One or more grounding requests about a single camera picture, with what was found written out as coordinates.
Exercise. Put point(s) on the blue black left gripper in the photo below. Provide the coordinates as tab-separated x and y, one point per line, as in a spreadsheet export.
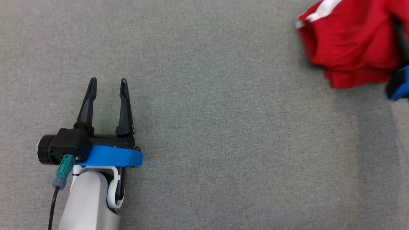
111	156

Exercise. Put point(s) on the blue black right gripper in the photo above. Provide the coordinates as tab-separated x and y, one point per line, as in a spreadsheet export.
401	84

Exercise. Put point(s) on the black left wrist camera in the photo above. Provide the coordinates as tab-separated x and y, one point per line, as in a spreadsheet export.
72	143

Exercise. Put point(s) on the grey fabric upholstered table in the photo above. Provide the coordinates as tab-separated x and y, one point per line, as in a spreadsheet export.
223	127

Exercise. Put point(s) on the red shorts with white trim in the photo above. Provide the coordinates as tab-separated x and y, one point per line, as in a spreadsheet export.
351	41

